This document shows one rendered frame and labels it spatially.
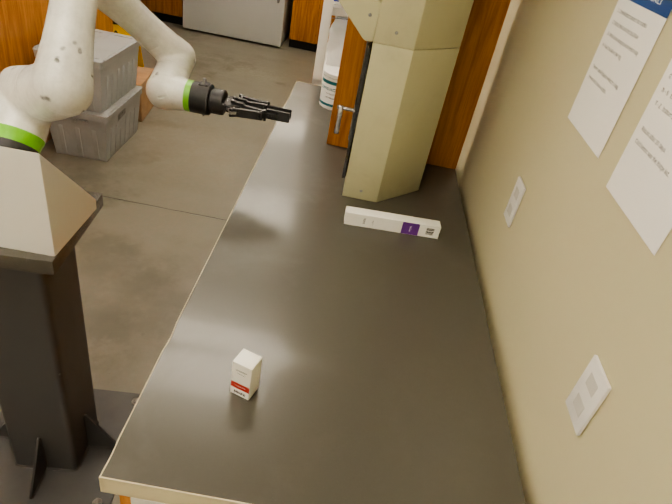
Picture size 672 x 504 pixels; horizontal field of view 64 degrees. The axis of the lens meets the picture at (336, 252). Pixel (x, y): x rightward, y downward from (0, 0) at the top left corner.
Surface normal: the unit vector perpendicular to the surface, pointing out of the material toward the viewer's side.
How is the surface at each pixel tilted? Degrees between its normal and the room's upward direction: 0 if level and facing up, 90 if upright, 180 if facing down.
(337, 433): 0
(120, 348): 0
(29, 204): 90
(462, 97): 90
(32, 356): 90
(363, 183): 90
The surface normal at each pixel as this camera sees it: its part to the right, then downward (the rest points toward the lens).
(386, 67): -0.09, 0.56
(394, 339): 0.17, -0.80
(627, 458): -0.98, -0.19
